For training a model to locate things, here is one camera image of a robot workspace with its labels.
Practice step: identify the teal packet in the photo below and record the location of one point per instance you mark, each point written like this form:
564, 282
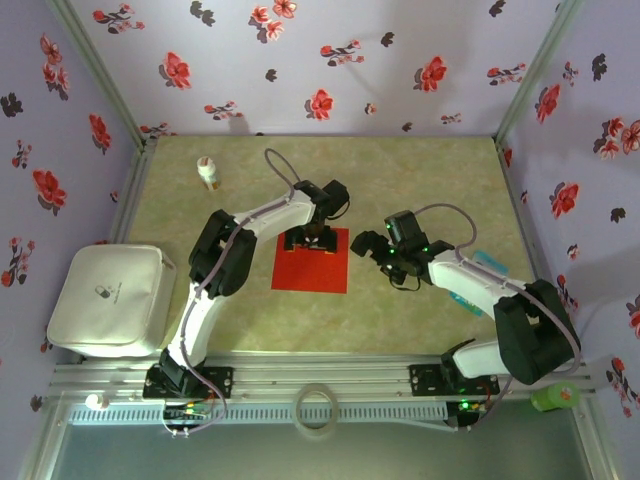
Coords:
487, 258

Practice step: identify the white zip pouch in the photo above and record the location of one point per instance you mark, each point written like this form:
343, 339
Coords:
110, 300

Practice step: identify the small circuit board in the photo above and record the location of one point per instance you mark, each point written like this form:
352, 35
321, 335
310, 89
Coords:
190, 412
470, 406

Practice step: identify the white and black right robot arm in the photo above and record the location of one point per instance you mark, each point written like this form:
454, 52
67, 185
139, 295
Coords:
475, 282

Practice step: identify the red paper sheet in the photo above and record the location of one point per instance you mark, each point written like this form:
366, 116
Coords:
310, 275

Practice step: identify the long aluminium mounting rail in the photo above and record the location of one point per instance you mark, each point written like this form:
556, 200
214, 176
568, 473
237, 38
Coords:
325, 372

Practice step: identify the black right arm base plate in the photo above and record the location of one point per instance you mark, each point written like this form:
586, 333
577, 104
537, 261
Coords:
425, 382

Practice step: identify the aluminium frame post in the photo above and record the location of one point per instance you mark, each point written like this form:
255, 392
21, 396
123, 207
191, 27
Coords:
534, 75
103, 75

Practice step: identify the aluminium frame bar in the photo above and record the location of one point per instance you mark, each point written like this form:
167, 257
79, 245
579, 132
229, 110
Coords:
595, 440
44, 440

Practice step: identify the green cylindrical container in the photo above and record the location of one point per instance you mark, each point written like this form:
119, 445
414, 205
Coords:
552, 398

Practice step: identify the aluminium table side rail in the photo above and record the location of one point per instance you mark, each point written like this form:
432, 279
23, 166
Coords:
131, 192
515, 190

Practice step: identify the clear tape roll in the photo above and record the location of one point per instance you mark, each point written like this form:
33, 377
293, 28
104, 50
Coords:
316, 435

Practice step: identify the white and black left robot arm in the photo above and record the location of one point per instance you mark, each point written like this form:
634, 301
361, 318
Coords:
270, 215

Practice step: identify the white pill bottle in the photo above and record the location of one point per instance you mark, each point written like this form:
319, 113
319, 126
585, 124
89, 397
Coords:
207, 172

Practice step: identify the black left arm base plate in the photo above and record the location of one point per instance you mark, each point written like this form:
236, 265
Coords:
220, 382

